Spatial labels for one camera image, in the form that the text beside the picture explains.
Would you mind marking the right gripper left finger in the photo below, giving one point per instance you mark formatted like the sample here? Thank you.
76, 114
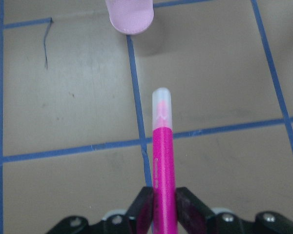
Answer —
136, 220

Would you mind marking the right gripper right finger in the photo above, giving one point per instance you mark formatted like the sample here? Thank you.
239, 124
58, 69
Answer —
197, 218

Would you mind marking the pink marker pen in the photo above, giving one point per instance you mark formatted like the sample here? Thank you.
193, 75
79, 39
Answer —
164, 205

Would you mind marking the pink mesh cup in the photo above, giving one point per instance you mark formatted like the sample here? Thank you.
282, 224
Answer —
130, 17

